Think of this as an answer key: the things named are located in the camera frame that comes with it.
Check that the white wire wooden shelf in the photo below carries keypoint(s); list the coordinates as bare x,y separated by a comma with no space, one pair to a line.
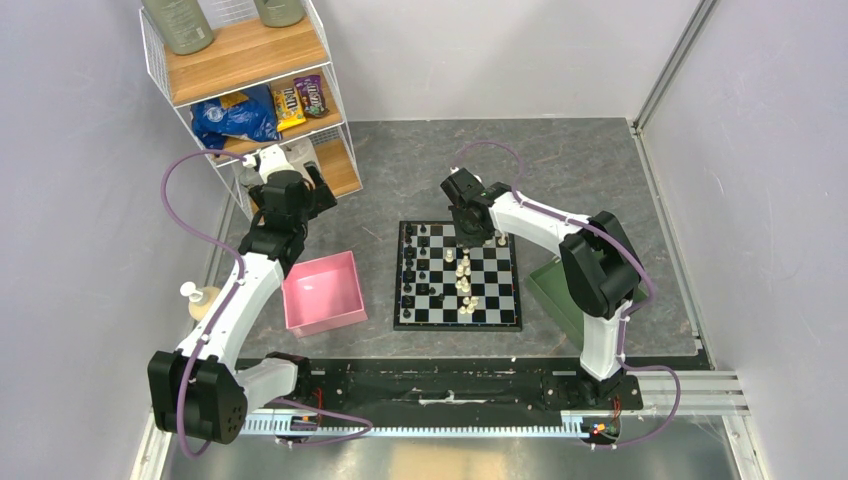
246,53

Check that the green plastic bin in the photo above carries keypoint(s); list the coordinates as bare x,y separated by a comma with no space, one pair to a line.
548,286

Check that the pink plastic bin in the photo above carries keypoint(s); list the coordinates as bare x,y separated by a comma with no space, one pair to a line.
323,294

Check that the soap pump dispenser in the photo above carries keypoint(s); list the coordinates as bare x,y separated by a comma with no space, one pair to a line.
200,299

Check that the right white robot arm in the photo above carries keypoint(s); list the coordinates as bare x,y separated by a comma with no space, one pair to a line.
601,268

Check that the blue snack bag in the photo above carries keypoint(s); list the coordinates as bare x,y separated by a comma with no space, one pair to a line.
247,114

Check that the yellow candy bag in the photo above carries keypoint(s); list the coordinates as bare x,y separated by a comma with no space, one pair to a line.
288,108

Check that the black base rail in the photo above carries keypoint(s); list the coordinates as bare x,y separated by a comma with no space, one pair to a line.
444,398

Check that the grey-green bottle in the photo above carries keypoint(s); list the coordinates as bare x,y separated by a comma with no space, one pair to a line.
181,23
280,13

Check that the brown candy bag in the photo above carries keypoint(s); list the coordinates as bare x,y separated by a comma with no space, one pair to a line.
310,91

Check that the grey-green bottle right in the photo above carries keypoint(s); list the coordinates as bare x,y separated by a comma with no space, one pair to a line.
280,13

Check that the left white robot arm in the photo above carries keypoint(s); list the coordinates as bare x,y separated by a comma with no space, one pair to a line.
196,390

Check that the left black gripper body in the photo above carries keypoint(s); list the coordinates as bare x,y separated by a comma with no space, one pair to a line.
321,199

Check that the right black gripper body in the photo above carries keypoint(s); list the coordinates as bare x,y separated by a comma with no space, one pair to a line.
466,234

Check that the black and white chessboard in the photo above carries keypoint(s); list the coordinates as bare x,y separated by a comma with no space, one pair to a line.
477,292

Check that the grey-green bottle left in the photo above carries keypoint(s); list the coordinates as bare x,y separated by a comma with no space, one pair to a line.
181,23

